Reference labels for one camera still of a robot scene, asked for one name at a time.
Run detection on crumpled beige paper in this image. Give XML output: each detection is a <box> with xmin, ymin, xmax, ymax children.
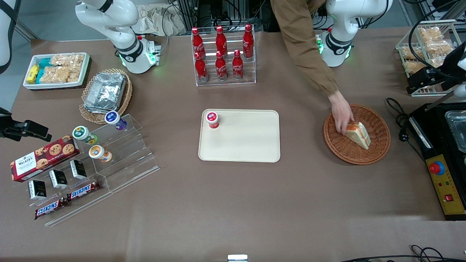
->
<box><xmin>133</xmin><ymin>4</ymin><xmax>186</xmax><ymax>36</ymax></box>

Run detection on Snickers chocolate bar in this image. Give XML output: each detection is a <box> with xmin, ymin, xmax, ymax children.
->
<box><xmin>34</xmin><ymin>197</ymin><xmax>69</xmax><ymax>220</ymax></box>
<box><xmin>66</xmin><ymin>180</ymin><xmax>101</xmax><ymax>202</ymax></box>

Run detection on brown sleeved forearm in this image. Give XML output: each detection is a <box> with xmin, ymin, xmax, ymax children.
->
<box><xmin>270</xmin><ymin>0</ymin><xmax>340</xmax><ymax>98</ymax></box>

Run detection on clear acrylic stepped stand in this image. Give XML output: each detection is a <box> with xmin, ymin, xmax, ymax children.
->
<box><xmin>12</xmin><ymin>113</ymin><xmax>160</xmax><ymax>227</ymax></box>

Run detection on orange lid yoghurt bottle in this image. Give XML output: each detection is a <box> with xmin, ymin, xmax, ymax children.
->
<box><xmin>88</xmin><ymin>144</ymin><xmax>113</xmax><ymax>163</ymax></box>

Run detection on white wire rack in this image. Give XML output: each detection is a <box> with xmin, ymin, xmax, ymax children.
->
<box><xmin>395</xmin><ymin>19</ymin><xmax>466</xmax><ymax>97</ymax></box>

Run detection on clear acrylic bottle rack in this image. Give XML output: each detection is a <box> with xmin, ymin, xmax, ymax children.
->
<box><xmin>191</xmin><ymin>25</ymin><xmax>257</xmax><ymax>87</ymax></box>

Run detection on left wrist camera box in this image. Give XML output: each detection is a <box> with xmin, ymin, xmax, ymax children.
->
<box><xmin>415</xmin><ymin>67</ymin><xmax>449</xmax><ymax>88</ymax></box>

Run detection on stack of foil containers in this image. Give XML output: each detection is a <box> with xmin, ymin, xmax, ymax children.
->
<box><xmin>83</xmin><ymin>72</ymin><xmax>127</xmax><ymax>114</ymax></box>

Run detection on green lid yoghurt bottle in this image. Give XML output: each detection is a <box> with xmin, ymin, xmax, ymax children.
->
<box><xmin>72</xmin><ymin>125</ymin><xmax>98</xmax><ymax>146</ymax></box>

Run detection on triangle sandwich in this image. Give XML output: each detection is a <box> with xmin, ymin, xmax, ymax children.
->
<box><xmin>345</xmin><ymin>122</ymin><xmax>372</xmax><ymax>150</ymax></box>

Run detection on red Walkers cookie box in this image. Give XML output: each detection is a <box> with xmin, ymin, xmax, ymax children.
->
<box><xmin>10</xmin><ymin>135</ymin><xmax>81</xmax><ymax>183</ymax></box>

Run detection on black cables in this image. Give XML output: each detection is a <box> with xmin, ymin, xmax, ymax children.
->
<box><xmin>339</xmin><ymin>244</ymin><xmax>466</xmax><ymax>262</ymax></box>

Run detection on oval light wicker basket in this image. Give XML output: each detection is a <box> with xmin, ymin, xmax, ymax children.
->
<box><xmin>79</xmin><ymin>68</ymin><xmax>133</xmax><ymax>125</ymax></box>

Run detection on red lid yoghurt bottle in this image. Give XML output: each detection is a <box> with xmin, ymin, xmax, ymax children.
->
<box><xmin>205</xmin><ymin>111</ymin><xmax>220</xmax><ymax>130</ymax></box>

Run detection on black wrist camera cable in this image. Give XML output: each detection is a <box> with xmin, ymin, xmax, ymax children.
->
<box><xmin>408</xmin><ymin>0</ymin><xmax>466</xmax><ymax>79</ymax></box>

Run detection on person's bare hand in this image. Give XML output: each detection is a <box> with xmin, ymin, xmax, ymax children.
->
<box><xmin>328</xmin><ymin>90</ymin><xmax>355</xmax><ymax>135</ymax></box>

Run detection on black table appliance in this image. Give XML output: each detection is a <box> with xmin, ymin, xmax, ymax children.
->
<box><xmin>408</xmin><ymin>102</ymin><xmax>466</xmax><ymax>222</ymax></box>

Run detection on white rectangular snack tray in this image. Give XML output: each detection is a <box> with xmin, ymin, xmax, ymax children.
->
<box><xmin>22</xmin><ymin>52</ymin><xmax>91</xmax><ymax>91</ymax></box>

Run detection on red cola bottle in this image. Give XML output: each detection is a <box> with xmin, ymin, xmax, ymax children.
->
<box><xmin>215</xmin><ymin>51</ymin><xmax>228</xmax><ymax>81</ymax></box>
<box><xmin>194</xmin><ymin>52</ymin><xmax>209</xmax><ymax>83</ymax></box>
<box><xmin>191</xmin><ymin>27</ymin><xmax>205</xmax><ymax>56</ymax></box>
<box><xmin>232</xmin><ymin>49</ymin><xmax>244</xmax><ymax>80</ymax></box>
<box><xmin>215</xmin><ymin>25</ymin><xmax>228</xmax><ymax>54</ymax></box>
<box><xmin>242</xmin><ymin>23</ymin><xmax>254</xmax><ymax>59</ymax></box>

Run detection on thin metal bar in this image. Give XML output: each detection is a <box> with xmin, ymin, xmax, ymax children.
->
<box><xmin>424</xmin><ymin>92</ymin><xmax>456</xmax><ymax>112</ymax></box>

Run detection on black power cable with plug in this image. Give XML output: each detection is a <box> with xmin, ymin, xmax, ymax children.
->
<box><xmin>386</xmin><ymin>97</ymin><xmax>427</xmax><ymax>161</ymax></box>

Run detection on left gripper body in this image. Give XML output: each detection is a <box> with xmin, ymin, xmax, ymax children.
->
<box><xmin>442</xmin><ymin>44</ymin><xmax>466</xmax><ymax>86</ymax></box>

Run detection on cream plastic tray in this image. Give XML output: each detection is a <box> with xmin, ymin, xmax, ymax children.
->
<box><xmin>198</xmin><ymin>109</ymin><xmax>281</xmax><ymax>163</ymax></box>

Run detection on small black box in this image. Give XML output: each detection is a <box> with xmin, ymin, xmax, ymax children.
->
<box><xmin>28</xmin><ymin>179</ymin><xmax>47</xmax><ymax>200</ymax></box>
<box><xmin>48</xmin><ymin>169</ymin><xmax>69</xmax><ymax>189</ymax></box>
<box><xmin>70</xmin><ymin>159</ymin><xmax>88</xmax><ymax>180</ymax></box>

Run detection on round brown wicker basket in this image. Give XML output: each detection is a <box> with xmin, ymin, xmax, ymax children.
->
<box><xmin>323</xmin><ymin>104</ymin><xmax>391</xmax><ymax>166</ymax></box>

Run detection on purple lid yoghurt bottle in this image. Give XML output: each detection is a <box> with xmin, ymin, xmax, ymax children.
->
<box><xmin>104</xmin><ymin>111</ymin><xmax>128</xmax><ymax>131</ymax></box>

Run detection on yellow control panel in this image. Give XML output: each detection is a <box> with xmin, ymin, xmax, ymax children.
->
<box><xmin>426</xmin><ymin>154</ymin><xmax>466</xmax><ymax>216</ymax></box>

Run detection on yellow snack packet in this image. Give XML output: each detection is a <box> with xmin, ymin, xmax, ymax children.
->
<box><xmin>27</xmin><ymin>64</ymin><xmax>40</xmax><ymax>84</ymax></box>

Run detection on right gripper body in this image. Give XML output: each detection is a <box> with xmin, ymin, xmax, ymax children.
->
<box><xmin>0</xmin><ymin>107</ymin><xmax>13</xmax><ymax>127</ymax></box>

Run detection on rice cracker bag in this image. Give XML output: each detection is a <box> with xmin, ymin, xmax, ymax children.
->
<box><xmin>50</xmin><ymin>53</ymin><xmax>85</xmax><ymax>68</ymax></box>
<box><xmin>404</xmin><ymin>60</ymin><xmax>427</xmax><ymax>75</ymax></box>
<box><xmin>40</xmin><ymin>66</ymin><xmax>81</xmax><ymax>84</ymax></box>
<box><xmin>425</xmin><ymin>39</ymin><xmax>455</xmax><ymax>55</ymax></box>
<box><xmin>418</xmin><ymin>27</ymin><xmax>443</xmax><ymax>41</ymax></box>
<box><xmin>400</xmin><ymin>45</ymin><xmax>420</xmax><ymax>61</ymax></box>

